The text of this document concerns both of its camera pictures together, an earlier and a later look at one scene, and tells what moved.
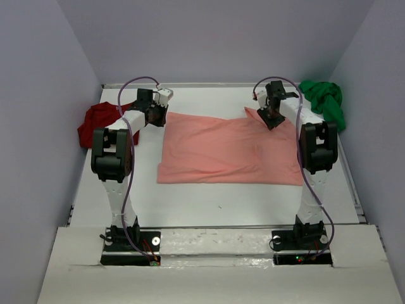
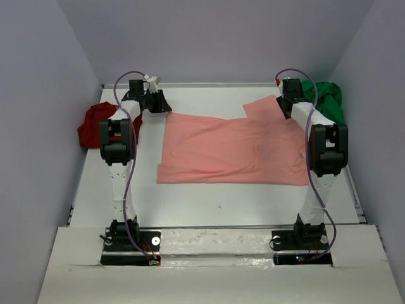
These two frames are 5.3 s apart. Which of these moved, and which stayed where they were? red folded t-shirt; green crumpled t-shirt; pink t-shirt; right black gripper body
Moved: right black gripper body
Stayed: red folded t-shirt; pink t-shirt; green crumpled t-shirt
